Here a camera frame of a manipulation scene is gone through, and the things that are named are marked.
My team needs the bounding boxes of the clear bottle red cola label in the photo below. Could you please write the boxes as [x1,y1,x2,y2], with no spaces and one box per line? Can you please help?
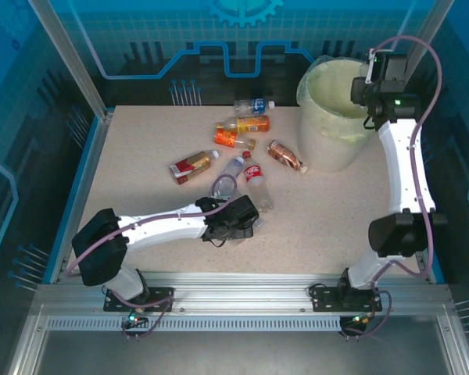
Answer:
[242,150,275,214]

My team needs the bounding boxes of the clear water bottle pale cap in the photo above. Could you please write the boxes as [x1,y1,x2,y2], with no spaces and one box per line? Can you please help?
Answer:
[209,155,246,202]

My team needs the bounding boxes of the orange label bottle yellow cap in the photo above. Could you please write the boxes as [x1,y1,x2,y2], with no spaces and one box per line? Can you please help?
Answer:
[213,128,257,152]

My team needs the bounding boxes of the copper coloured plastic bottle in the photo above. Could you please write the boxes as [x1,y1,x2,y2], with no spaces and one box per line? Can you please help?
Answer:
[267,139,310,175]

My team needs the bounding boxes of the translucent bin liner bag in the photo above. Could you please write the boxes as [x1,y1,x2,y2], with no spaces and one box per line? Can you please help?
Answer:
[296,54,380,146]

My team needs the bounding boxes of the white waste bin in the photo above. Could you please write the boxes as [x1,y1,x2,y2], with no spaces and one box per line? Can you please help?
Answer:
[298,55,380,173]

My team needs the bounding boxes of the red gold tea bottle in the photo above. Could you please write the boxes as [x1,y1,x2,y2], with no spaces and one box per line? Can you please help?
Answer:
[168,149,220,185]

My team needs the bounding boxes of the yellow orange juice bottle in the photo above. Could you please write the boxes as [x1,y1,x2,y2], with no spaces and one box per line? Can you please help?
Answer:
[216,115,270,134]

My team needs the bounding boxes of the clear bottle blue label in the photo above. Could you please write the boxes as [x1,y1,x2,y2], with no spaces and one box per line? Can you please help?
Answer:
[234,97,277,116]

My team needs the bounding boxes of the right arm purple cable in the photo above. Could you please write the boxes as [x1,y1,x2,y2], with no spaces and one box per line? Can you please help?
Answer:
[359,35,443,341]

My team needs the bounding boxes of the aluminium mounting rail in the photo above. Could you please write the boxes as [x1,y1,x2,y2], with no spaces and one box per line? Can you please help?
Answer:
[34,271,454,318]

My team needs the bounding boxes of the aluminium frame post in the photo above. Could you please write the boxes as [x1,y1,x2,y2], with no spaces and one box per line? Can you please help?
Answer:
[398,0,455,75]
[27,0,115,120]

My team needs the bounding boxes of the slotted grey cable duct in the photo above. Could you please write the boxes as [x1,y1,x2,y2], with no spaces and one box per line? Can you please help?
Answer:
[46,316,343,333]

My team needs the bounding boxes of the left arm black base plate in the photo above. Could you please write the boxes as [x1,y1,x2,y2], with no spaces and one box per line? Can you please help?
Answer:
[103,287,176,313]

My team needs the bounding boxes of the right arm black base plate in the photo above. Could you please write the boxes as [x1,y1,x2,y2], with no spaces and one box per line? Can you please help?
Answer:
[310,284,384,313]

